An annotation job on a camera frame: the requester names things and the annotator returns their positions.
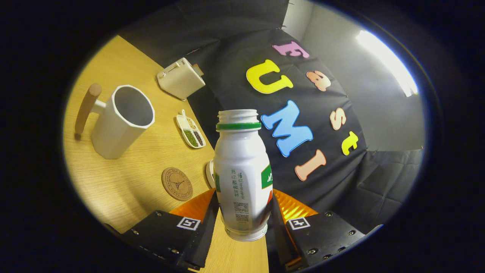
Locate white juice bottle green ring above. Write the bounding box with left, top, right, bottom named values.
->
left=213, top=109, right=273, bottom=242

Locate white round plate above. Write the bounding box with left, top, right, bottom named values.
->
left=205, top=160, right=216, bottom=189

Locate white cup wooden handle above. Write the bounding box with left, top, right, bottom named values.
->
left=75, top=83, right=156, bottom=160

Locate white divided bean dish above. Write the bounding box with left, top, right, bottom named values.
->
left=176, top=110, right=207, bottom=149

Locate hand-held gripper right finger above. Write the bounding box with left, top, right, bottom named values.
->
left=267, top=188, right=366, bottom=270

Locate white toaster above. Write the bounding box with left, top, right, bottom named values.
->
left=157, top=58, right=206, bottom=101

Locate wooden table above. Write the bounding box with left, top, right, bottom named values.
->
left=63, top=35, right=269, bottom=273

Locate round cork coaster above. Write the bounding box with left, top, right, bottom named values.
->
left=161, top=167, right=193, bottom=201

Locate ceiling light panel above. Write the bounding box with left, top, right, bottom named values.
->
left=355, top=30, right=419, bottom=97

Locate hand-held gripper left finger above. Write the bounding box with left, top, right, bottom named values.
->
left=121, top=188, right=220, bottom=270

